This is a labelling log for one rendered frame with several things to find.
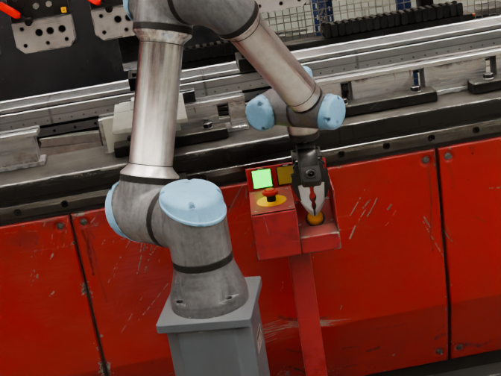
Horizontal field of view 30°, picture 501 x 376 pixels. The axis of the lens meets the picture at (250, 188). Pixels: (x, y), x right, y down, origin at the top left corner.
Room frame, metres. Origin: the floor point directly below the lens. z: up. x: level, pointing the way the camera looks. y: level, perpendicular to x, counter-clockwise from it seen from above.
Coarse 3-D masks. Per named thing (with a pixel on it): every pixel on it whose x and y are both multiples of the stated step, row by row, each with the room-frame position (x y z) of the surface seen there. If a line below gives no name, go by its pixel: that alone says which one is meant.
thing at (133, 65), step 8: (120, 40) 2.42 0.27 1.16; (128, 40) 2.42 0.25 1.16; (136, 40) 2.42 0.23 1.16; (120, 48) 2.42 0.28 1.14; (128, 48) 2.42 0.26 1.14; (136, 48) 2.42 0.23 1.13; (128, 56) 2.42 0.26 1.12; (136, 56) 2.42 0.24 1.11; (128, 64) 2.43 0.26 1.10; (136, 64) 2.43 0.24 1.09
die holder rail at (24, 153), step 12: (0, 132) 2.43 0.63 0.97; (12, 132) 2.42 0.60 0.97; (24, 132) 2.39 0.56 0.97; (36, 132) 2.38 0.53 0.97; (0, 144) 2.38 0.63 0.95; (12, 144) 2.38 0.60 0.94; (24, 144) 2.38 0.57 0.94; (36, 144) 2.41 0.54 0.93; (0, 156) 2.38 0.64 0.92; (12, 156) 2.38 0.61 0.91; (24, 156) 2.38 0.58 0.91; (36, 156) 2.39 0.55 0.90; (0, 168) 2.38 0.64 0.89; (12, 168) 2.38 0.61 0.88; (24, 168) 2.38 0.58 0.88
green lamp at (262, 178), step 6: (252, 174) 2.18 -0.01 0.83; (258, 174) 2.18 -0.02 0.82; (264, 174) 2.18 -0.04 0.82; (270, 174) 2.18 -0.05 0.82; (258, 180) 2.18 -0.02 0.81; (264, 180) 2.18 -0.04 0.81; (270, 180) 2.18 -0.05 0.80; (258, 186) 2.18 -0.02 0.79; (264, 186) 2.18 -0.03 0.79; (270, 186) 2.18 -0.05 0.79
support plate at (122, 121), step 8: (120, 104) 2.40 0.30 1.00; (128, 104) 2.38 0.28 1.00; (120, 112) 2.32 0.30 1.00; (128, 112) 2.30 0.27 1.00; (184, 112) 2.21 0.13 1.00; (120, 120) 2.23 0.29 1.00; (128, 120) 2.22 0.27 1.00; (184, 120) 2.16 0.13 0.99; (120, 128) 2.15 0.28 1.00; (128, 128) 2.15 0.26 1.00
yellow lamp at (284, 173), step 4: (280, 168) 2.18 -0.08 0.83; (284, 168) 2.18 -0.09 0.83; (288, 168) 2.18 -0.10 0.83; (280, 172) 2.18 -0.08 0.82; (284, 172) 2.18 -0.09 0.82; (288, 172) 2.18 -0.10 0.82; (292, 172) 2.18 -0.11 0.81; (280, 176) 2.18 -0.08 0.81; (284, 176) 2.18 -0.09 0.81; (288, 176) 2.18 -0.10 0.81; (280, 180) 2.18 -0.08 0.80; (284, 180) 2.18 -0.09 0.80; (288, 180) 2.18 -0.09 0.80; (280, 184) 2.18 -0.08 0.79
